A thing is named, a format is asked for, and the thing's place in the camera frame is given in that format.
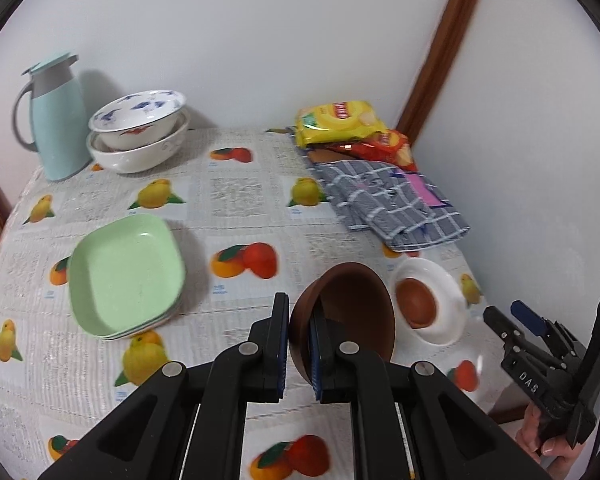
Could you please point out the orange chip bag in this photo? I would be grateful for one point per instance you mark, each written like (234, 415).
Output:
(390, 147)

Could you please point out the large white porcelain bowl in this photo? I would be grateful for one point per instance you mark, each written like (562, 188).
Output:
(140, 157)

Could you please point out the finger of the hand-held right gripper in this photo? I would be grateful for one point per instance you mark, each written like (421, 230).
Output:
(500, 325)
(527, 312)

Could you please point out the grey checked cloth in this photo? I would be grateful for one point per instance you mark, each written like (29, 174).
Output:
(380, 205)

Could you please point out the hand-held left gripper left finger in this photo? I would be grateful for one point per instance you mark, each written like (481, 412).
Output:
(280, 360)

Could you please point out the yellow chip bag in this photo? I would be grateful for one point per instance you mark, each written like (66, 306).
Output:
(340, 122)

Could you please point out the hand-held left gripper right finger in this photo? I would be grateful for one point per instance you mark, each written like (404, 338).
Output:
(316, 360)

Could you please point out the green plastic plate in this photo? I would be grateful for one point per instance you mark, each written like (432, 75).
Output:
(125, 270)

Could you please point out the brown wooden door frame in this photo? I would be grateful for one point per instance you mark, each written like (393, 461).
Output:
(445, 35)

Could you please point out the blue patterned porcelain bowl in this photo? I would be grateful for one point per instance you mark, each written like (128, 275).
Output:
(135, 105)

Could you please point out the person's right hand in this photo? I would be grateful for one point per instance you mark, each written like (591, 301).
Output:
(555, 452)

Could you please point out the small brown bowl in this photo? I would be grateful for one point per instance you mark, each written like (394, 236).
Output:
(415, 302)
(355, 305)

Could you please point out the light blue thermos jug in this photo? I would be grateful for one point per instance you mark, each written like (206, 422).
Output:
(60, 125)

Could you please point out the fruit printed tablecloth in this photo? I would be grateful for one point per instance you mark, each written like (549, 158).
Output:
(230, 200)

